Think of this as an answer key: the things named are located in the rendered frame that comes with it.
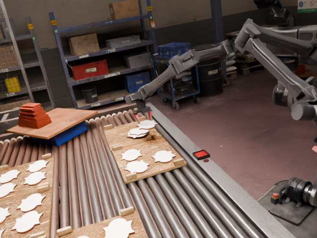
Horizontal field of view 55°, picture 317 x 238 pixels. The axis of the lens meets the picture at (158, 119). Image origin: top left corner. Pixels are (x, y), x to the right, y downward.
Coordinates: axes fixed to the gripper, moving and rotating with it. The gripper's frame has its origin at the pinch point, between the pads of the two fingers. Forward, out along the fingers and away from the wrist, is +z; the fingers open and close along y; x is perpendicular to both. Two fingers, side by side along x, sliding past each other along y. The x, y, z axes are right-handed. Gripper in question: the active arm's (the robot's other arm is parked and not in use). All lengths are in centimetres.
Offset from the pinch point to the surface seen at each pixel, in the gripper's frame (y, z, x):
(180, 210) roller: -10, 24, -77
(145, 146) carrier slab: -5.1, 13.3, -8.8
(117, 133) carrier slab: -16.7, 8.7, 23.6
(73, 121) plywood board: -44, -5, 43
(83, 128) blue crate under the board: -38, 4, 49
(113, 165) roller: -28.0, 16.2, -17.8
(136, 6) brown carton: 116, -126, 398
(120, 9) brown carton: 85, -127, 398
